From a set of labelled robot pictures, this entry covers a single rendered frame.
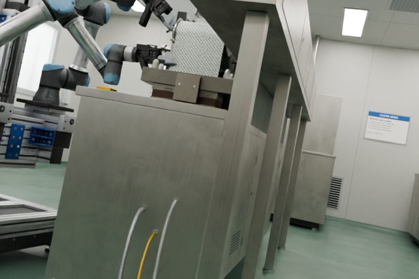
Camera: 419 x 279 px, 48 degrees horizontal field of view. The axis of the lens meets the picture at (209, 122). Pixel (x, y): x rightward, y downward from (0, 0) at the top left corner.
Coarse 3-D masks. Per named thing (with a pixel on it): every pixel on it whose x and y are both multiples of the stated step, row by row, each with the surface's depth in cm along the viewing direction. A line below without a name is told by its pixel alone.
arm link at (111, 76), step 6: (108, 60) 222; (114, 60) 221; (108, 66) 221; (114, 66) 221; (120, 66) 223; (108, 72) 221; (114, 72) 221; (120, 72) 224; (108, 78) 221; (114, 78) 221; (114, 84) 222
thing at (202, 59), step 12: (180, 48) 217; (192, 48) 216; (204, 48) 214; (216, 48) 213; (180, 60) 216; (192, 60) 215; (204, 60) 214; (216, 60) 212; (192, 72) 215; (204, 72) 213; (216, 72) 212
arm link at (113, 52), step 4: (108, 44) 224; (112, 44) 223; (116, 44) 223; (104, 48) 223; (108, 48) 222; (112, 48) 222; (116, 48) 221; (120, 48) 221; (124, 48) 221; (104, 52) 223; (108, 52) 222; (112, 52) 221; (116, 52) 221; (120, 52) 220; (104, 56) 224; (108, 56) 222; (112, 56) 221; (116, 56) 221; (120, 56) 221; (116, 60) 221; (120, 60) 222; (124, 60) 223
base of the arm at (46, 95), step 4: (40, 84) 261; (40, 88) 260; (44, 88) 259; (48, 88) 259; (52, 88) 260; (56, 88) 262; (36, 92) 260; (40, 92) 258; (44, 92) 258; (48, 92) 259; (52, 92) 260; (56, 92) 262; (36, 96) 258; (40, 96) 257; (44, 96) 257; (48, 96) 259; (52, 96) 259; (56, 96) 261; (32, 100) 260; (36, 100) 257; (40, 100) 257; (44, 100) 257; (48, 100) 258; (52, 100) 259; (56, 100) 261; (56, 104) 261
